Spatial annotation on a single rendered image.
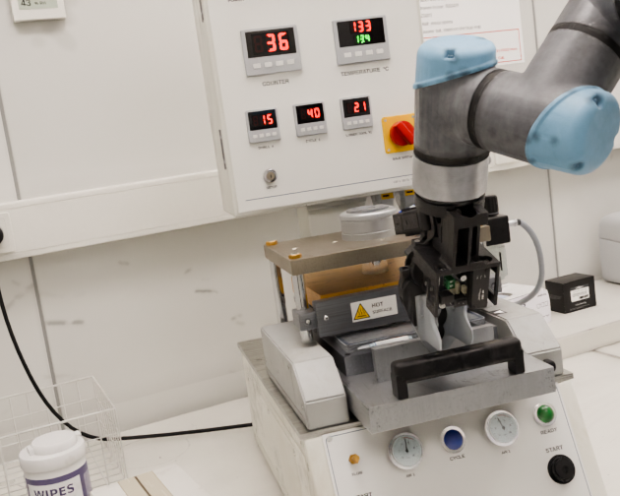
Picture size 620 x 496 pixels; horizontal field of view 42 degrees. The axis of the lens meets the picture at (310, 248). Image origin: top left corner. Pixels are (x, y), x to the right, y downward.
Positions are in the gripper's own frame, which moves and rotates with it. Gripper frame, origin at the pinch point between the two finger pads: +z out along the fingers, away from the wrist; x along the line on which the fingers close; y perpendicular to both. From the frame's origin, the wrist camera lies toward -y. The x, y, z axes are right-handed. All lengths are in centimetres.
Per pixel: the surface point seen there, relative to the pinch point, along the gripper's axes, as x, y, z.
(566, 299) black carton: 57, -58, 40
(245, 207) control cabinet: -14.6, -36.2, -4.0
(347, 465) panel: -12.8, 5.5, 10.2
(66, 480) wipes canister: -45, -16, 22
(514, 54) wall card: 62, -96, -4
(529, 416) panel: 10.2, 5.0, 9.7
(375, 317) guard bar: -3.9, -9.6, 1.5
